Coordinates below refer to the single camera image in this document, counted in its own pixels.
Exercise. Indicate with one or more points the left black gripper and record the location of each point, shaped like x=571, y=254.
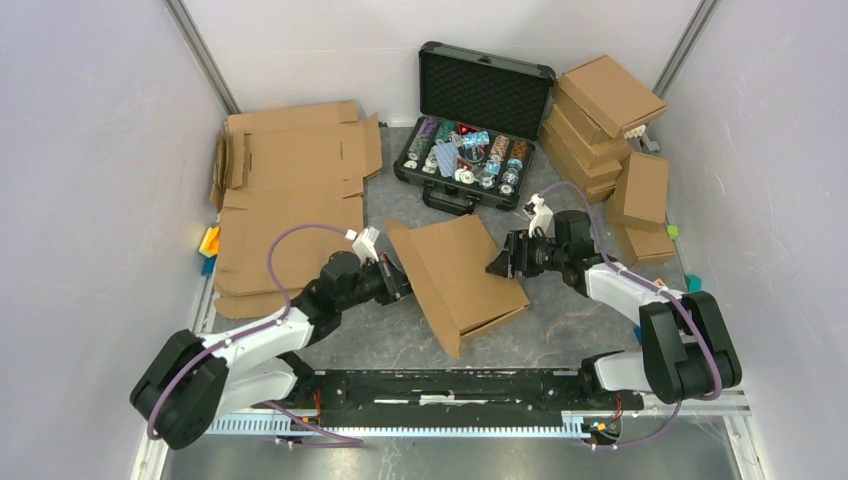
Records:
x=394, y=281

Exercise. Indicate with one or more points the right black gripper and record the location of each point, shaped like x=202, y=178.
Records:
x=515, y=255

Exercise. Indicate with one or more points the brown cardboard box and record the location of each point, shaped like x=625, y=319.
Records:
x=446, y=266

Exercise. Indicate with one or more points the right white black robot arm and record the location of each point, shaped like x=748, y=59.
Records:
x=685, y=352

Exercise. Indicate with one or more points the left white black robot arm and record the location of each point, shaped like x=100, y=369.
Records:
x=194, y=380

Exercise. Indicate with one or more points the low folded cardboard box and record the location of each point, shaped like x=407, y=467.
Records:
x=643, y=248

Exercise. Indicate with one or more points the leaning folded cardboard box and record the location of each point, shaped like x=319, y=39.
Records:
x=639, y=198

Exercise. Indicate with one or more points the stacked folded cardboard boxes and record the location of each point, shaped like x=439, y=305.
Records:
x=580, y=150

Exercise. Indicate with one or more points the black poker chip case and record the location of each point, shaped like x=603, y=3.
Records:
x=473, y=142

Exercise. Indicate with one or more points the flat cardboard sheet stack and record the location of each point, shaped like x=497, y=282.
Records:
x=287, y=183

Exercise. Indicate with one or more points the white plastic connector piece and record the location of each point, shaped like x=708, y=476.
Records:
x=641, y=141

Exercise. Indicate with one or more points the teal toy cube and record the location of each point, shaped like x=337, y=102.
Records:
x=693, y=283

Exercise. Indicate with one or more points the yellow orange toy block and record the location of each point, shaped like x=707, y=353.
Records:
x=209, y=245

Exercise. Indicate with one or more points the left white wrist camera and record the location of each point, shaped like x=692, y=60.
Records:
x=364, y=244

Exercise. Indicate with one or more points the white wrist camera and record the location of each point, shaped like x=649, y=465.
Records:
x=539, y=214
x=364, y=244

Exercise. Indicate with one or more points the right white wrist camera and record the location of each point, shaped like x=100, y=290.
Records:
x=539, y=214

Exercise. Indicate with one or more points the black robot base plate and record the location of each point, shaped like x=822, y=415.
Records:
x=458, y=398

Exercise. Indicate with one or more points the white slotted cable duct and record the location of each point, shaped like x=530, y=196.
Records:
x=277, y=424

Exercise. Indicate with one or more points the aluminium frame rail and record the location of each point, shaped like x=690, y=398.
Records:
x=730, y=403

